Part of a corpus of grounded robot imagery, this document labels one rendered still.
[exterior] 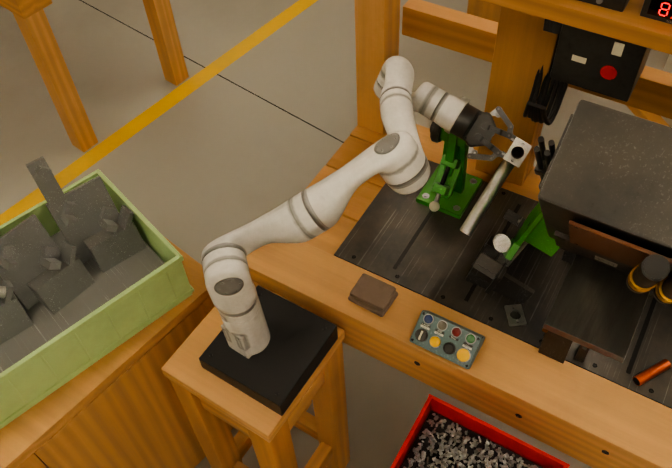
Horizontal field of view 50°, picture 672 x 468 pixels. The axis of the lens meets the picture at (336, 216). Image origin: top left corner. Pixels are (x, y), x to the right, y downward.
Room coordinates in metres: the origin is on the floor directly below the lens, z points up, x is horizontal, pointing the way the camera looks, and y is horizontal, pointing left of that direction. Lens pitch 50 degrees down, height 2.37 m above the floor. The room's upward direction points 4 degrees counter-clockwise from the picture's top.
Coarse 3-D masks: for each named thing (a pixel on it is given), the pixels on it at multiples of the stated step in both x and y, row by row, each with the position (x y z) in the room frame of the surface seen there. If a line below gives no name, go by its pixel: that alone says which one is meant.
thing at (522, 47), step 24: (360, 0) 1.58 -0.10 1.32; (384, 0) 1.54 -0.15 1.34; (360, 24) 1.58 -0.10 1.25; (384, 24) 1.54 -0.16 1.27; (504, 24) 1.37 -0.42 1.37; (528, 24) 1.34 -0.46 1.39; (360, 48) 1.58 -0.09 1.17; (384, 48) 1.54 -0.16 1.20; (504, 48) 1.36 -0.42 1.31; (528, 48) 1.33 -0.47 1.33; (552, 48) 1.30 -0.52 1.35; (360, 72) 1.58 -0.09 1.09; (504, 72) 1.36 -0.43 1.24; (528, 72) 1.33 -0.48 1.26; (360, 96) 1.58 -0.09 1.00; (504, 96) 1.35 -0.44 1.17; (528, 96) 1.32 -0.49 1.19; (360, 120) 1.58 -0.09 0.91; (528, 120) 1.31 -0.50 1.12; (504, 144) 1.34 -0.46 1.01; (480, 168) 1.37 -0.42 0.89; (528, 168) 1.33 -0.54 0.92
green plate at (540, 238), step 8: (536, 208) 1.00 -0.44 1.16; (528, 216) 1.02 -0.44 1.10; (536, 216) 0.92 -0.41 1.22; (528, 224) 0.94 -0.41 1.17; (536, 224) 0.92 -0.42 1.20; (544, 224) 0.92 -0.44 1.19; (520, 232) 0.97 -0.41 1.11; (528, 232) 0.93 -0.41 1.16; (536, 232) 0.93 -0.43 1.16; (544, 232) 0.92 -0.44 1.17; (520, 240) 0.93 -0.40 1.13; (528, 240) 0.93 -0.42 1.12; (536, 240) 0.93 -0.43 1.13; (544, 240) 0.92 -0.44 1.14; (552, 240) 0.91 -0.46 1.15; (544, 248) 0.91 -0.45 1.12; (552, 248) 0.91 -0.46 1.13
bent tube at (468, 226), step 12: (516, 144) 1.08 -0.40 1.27; (528, 144) 1.08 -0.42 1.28; (504, 156) 1.07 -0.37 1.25; (516, 156) 1.15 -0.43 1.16; (504, 168) 1.13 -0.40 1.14; (492, 180) 1.13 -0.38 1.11; (504, 180) 1.12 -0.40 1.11; (492, 192) 1.10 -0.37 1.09; (480, 204) 1.09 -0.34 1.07; (468, 216) 1.08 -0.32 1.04; (480, 216) 1.07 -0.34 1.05; (468, 228) 1.05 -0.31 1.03
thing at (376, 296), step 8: (360, 280) 0.99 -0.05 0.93; (368, 280) 0.99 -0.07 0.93; (376, 280) 0.99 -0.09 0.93; (360, 288) 0.97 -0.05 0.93; (368, 288) 0.96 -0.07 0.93; (376, 288) 0.96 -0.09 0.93; (384, 288) 0.96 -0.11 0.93; (392, 288) 0.96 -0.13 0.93; (352, 296) 0.95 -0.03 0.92; (360, 296) 0.94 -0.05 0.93; (368, 296) 0.94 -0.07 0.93; (376, 296) 0.94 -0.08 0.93; (384, 296) 0.94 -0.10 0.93; (392, 296) 0.95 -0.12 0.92; (360, 304) 0.93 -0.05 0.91; (368, 304) 0.93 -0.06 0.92; (376, 304) 0.92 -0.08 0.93; (384, 304) 0.92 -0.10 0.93; (376, 312) 0.91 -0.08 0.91; (384, 312) 0.90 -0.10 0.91
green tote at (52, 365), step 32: (64, 192) 1.32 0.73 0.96; (160, 256) 1.17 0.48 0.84; (128, 288) 0.99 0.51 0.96; (160, 288) 1.03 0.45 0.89; (192, 288) 1.08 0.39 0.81; (96, 320) 0.92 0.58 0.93; (128, 320) 0.96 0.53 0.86; (32, 352) 0.83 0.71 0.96; (64, 352) 0.86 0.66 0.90; (96, 352) 0.90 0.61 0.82; (0, 384) 0.77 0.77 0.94; (32, 384) 0.80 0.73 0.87; (0, 416) 0.74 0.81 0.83
